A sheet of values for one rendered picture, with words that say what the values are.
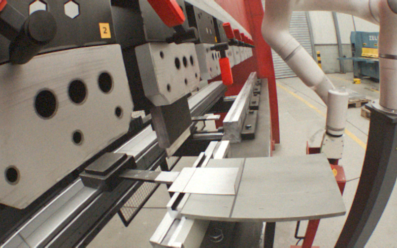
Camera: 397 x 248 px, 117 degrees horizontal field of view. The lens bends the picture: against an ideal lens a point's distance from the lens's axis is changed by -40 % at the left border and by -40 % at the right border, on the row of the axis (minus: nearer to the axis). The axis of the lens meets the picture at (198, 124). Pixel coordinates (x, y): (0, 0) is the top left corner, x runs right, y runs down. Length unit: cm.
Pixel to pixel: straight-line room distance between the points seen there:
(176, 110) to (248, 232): 29
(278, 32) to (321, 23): 836
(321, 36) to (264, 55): 669
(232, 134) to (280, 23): 46
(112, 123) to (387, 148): 79
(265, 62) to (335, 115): 179
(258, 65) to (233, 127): 173
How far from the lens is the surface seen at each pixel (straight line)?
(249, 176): 39
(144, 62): 23
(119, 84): 18
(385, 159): 82
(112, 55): 18
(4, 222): 72
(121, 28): 25
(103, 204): 54
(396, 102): 79
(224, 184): 37
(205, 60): 41
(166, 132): 30
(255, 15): 249
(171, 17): 23
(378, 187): 89
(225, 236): 41
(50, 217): 52
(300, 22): 861
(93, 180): 51
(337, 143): 82
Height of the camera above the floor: 122
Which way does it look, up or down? 18 degrees down
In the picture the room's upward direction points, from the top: 11 degrees counter-clockwise
